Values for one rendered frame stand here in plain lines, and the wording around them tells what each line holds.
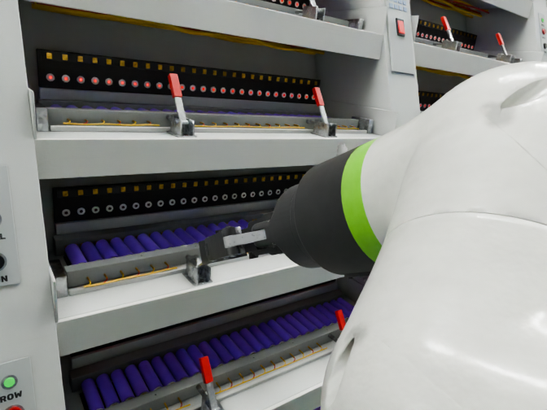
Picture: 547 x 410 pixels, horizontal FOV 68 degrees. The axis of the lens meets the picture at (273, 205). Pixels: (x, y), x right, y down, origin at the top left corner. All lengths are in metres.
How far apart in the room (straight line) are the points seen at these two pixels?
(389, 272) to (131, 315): 0.41
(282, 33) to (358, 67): 0.25
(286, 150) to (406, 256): 0.50
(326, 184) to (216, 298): 0.34
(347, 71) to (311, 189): 0.65
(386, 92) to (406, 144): 0.62
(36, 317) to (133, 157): 0.21
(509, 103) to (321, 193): 0.13
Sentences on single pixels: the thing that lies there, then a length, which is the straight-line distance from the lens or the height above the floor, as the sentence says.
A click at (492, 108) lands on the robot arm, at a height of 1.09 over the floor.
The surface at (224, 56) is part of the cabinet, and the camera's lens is 0.86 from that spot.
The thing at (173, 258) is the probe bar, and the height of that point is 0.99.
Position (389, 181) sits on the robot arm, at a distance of 0.24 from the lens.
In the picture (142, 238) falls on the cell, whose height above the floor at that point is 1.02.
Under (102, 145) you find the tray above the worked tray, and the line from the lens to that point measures 0.52.
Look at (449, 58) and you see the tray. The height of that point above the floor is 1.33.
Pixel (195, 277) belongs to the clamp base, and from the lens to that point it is 0.56.
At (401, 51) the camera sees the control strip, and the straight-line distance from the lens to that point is 0.90.
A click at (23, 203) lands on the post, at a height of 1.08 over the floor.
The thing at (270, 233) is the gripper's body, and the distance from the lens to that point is 0.34.
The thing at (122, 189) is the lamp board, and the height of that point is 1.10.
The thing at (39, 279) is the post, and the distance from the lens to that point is 0.50.
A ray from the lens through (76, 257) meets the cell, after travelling 0.61.
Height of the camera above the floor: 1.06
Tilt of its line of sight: 1 degrees down
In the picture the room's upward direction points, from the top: 6 degrees counter-clockwise
